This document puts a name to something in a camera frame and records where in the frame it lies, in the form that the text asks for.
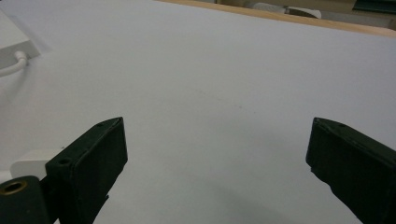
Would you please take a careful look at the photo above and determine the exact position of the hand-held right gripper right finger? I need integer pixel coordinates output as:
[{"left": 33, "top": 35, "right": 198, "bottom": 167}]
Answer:
[{"left": 305, "top": 117, "right": 396, "bottom": 224}]

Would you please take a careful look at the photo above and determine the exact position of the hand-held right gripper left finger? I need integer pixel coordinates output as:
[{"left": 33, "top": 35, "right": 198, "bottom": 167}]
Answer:
[{"left": 45, "top": 116, "right": 129, "bottom": 224}]

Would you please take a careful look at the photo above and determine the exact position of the white plug adapter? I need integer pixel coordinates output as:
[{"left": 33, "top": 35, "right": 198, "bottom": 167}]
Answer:
[{"left": 8, "top": 148, "right": 64, "bottom": 181}]

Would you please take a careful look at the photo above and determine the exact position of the white power strip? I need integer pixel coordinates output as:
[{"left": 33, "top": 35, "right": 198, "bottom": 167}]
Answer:
[{"left": 0, "top": 10, "right": 42, "bottom": 70}]

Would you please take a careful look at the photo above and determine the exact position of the white cable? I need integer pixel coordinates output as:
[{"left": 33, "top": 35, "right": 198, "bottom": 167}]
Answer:
[{"left": 0, "top": 50, "right": 29, "bottom": 78}]

